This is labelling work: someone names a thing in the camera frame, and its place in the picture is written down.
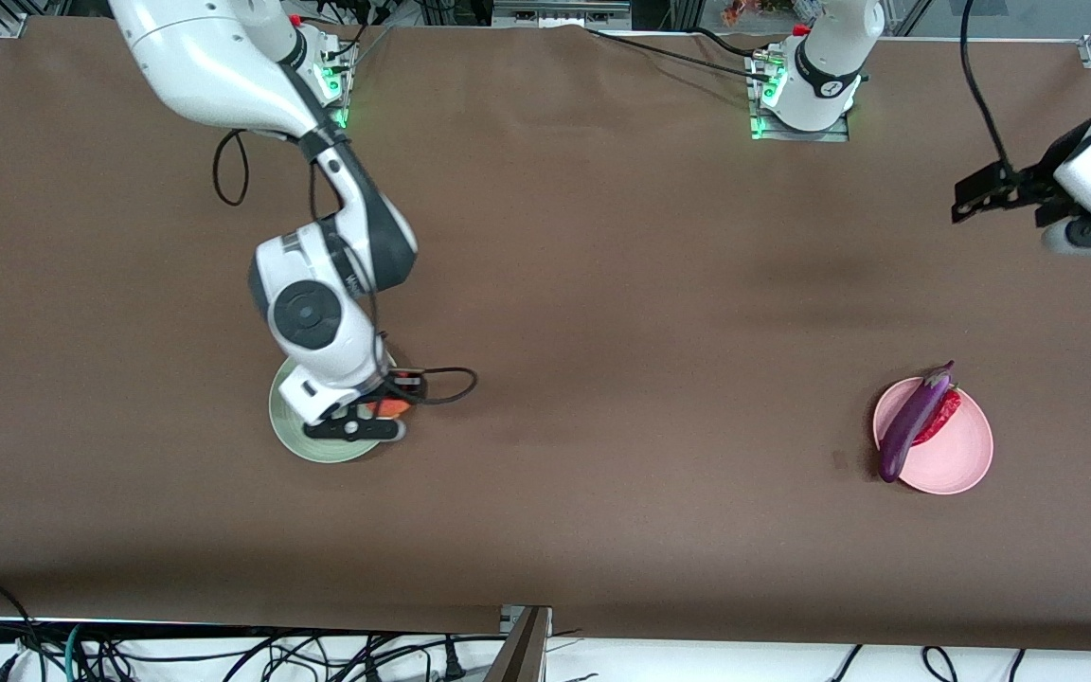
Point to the white lower shelf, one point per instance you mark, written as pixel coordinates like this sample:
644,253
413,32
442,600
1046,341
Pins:
697,665

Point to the orange patterned object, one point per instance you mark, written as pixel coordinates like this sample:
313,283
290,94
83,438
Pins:
742,11

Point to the red chili pepper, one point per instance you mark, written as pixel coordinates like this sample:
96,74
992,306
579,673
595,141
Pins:
946,412

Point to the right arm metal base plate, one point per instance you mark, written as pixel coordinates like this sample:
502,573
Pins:
337,85

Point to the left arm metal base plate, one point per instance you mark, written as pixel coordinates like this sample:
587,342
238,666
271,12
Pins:
830,135

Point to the metal camera post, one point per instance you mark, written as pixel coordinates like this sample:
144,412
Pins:
522,649

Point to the brown table cover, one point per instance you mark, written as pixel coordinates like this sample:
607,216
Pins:
697,530

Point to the red apple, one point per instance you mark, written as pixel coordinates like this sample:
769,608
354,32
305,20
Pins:
392,408

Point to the grey electronics box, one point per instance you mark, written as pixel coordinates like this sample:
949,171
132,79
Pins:
560,13

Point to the pale green plate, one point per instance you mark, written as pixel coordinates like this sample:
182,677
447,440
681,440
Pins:
295,438

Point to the pink plate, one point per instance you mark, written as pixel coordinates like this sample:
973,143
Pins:
962,464

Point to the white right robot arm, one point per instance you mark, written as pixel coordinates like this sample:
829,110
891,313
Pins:
205,66

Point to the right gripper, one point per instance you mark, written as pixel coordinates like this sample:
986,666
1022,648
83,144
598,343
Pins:
398,387

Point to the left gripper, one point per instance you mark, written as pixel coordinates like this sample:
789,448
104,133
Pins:
1041,176

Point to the long purple eggplant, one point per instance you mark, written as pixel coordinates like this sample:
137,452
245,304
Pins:
910,426

